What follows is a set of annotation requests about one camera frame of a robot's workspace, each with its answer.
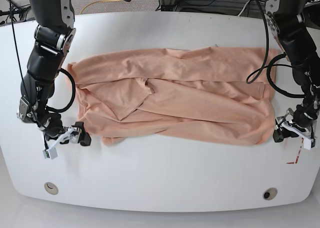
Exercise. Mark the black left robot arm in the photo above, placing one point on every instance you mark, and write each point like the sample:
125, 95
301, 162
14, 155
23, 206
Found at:
286, 21

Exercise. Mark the table cable grommet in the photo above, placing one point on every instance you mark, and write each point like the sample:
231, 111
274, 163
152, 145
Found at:
270, 194
51, 188

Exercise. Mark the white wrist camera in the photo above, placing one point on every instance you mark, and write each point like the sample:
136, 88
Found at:
50, 153
309, 143

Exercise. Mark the peach T-shirt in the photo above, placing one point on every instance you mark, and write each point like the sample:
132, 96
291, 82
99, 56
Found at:
197, 94

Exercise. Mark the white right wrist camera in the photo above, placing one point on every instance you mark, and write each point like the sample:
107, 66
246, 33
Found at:
50, 153

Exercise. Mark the right table cable grommet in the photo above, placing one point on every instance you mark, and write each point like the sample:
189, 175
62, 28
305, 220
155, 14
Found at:
270, 194

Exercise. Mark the left table cable grommet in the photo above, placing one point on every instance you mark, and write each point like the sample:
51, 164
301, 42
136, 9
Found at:
51, 188

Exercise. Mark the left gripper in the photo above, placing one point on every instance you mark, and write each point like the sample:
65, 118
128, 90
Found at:
298, 123

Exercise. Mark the red tape rectangle marking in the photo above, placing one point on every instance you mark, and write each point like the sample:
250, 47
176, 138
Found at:
298, 154

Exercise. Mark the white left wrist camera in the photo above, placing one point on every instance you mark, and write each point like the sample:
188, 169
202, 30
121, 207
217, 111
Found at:
309, 143

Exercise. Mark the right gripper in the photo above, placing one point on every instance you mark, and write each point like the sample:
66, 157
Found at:
54, 128

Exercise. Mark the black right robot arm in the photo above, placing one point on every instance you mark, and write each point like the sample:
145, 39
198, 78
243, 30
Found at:
53, 37

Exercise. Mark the black tripod stand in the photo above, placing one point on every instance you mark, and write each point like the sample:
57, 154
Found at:
16, 13

